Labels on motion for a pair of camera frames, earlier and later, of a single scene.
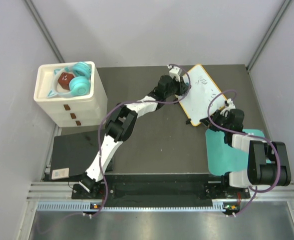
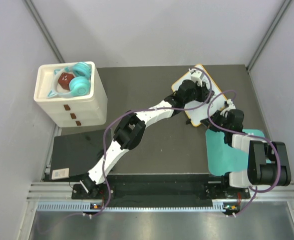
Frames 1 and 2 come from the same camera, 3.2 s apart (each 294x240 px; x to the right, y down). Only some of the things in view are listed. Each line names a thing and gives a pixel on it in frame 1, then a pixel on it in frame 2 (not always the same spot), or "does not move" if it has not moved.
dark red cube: x=64 y=79 does not move
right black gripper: x=217 y=115 does not move
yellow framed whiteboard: x=203 y=97 does not move
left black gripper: x=183 y=88 → x=204 y=92
